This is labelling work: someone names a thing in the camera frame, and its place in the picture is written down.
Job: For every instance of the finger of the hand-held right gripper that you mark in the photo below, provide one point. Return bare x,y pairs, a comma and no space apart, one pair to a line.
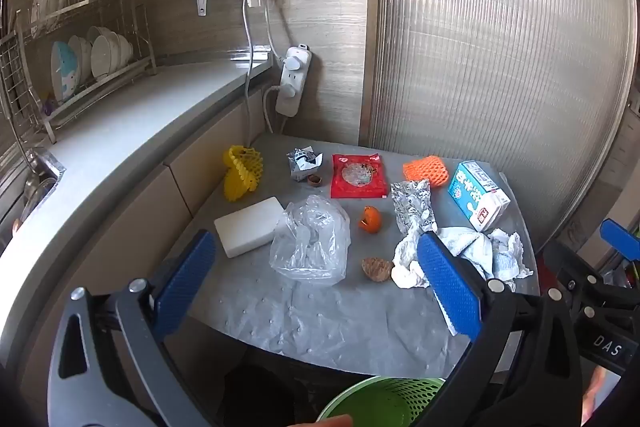
575,274
622,238

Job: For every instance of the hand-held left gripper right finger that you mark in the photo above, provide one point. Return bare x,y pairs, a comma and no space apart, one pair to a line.
450,287

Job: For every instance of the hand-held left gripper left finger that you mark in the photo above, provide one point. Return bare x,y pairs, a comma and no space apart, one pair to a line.
185,277

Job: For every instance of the white tissue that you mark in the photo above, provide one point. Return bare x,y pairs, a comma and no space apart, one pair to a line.
407,264

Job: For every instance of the brown walnut shell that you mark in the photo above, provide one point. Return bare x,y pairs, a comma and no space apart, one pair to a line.
376,268

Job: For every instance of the white foam block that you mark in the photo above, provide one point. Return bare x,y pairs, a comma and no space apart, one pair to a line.
250,227

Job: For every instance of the yellow foam fruit net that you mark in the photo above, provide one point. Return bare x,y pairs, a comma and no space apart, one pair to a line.
242,172

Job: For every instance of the green perforated plastic basket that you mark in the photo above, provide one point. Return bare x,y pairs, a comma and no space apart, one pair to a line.
385,402

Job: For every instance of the white and blue towel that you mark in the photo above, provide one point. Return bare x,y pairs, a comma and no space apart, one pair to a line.
495,257

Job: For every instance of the crumpled aluminium foil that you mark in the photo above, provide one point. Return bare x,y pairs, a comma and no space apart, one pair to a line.
412,207

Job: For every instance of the blue and white milk carton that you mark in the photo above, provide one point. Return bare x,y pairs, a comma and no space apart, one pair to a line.
477,202

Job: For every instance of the orange peel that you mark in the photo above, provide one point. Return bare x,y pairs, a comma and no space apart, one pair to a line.
370,220

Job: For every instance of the orange foam fruit net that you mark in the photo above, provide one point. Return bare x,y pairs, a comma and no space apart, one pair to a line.
425,172

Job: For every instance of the clear plastic bag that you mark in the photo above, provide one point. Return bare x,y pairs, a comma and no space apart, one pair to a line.
310,242

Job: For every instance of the red snack packet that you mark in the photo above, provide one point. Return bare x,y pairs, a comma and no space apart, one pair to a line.
359,177

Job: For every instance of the small brown shell piece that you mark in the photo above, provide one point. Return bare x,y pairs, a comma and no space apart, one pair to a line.
314,180

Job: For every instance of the white kitchen counter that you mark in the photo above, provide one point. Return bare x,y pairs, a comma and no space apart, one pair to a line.
140,122

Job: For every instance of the crumpled grey wrapper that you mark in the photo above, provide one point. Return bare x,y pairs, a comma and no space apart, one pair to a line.
302,162

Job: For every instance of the steel sink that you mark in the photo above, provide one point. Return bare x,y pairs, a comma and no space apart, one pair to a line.
25,192

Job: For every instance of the ribbed translucent door panel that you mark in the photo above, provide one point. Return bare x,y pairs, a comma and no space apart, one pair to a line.
500,57

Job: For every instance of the white power strip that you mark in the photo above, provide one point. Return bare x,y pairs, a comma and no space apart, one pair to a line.
292,79

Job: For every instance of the white bowl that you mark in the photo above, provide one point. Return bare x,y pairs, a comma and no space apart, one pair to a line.
80,56
105,54

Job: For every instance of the blue print plate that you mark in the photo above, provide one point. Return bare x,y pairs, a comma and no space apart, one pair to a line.
65,69

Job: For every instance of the metal dish rack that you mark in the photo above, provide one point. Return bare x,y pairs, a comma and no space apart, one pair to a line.
75,57

